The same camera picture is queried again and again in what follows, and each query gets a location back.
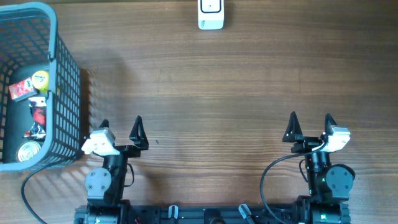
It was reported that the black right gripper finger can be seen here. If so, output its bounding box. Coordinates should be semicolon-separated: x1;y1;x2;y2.
325;113;336;134
282;111;303;142

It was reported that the hex wrench set package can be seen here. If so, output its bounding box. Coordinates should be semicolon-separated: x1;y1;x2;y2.
23;96;47;141

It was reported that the yellow candy canister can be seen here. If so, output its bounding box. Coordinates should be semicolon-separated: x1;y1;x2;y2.
31;70;49;94

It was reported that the red tissue pack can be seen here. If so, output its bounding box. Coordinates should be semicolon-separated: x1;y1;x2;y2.
9;78;38;101

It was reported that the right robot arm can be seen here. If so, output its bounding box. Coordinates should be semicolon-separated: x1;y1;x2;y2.
282;111;355;223

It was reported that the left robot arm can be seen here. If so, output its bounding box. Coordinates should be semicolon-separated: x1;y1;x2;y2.
74;116;149;224

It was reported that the white barcode scanner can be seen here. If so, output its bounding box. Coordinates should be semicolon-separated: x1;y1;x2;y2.
197;0;224;30

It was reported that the silver tin can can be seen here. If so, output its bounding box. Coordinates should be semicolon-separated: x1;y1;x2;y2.
16;140;42;162

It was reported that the grey plastic mesh basket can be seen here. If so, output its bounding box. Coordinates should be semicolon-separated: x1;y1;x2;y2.
1;2;81;172

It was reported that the black right camera cable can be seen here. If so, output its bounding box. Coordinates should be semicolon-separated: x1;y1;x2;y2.
259;140;329;224

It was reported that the black camera cable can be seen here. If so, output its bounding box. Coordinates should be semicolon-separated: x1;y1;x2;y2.
259;140;329;224
21;160;60;224

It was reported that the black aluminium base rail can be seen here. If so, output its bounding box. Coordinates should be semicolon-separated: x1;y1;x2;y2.
73;203;351;224

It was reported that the black left camera cable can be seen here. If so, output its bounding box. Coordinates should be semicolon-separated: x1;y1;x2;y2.
21;160;60;224

